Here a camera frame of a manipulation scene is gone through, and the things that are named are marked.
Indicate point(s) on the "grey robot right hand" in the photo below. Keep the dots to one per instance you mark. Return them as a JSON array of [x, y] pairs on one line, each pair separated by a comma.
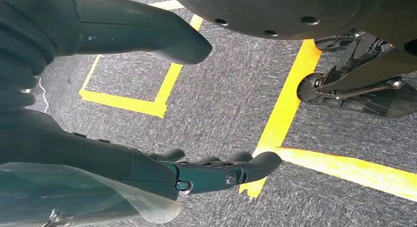
[[81, 154]]

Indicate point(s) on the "clear plastic cover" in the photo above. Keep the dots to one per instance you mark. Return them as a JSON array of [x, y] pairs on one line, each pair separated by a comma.
[[97, 199]]

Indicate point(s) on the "robot right arm ribbed sleeve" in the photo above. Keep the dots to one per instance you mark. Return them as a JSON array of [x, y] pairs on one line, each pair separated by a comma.
[[19, 40]]

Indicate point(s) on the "black robot body shell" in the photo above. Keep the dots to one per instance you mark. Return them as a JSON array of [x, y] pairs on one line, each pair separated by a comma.
[[293, 10]]

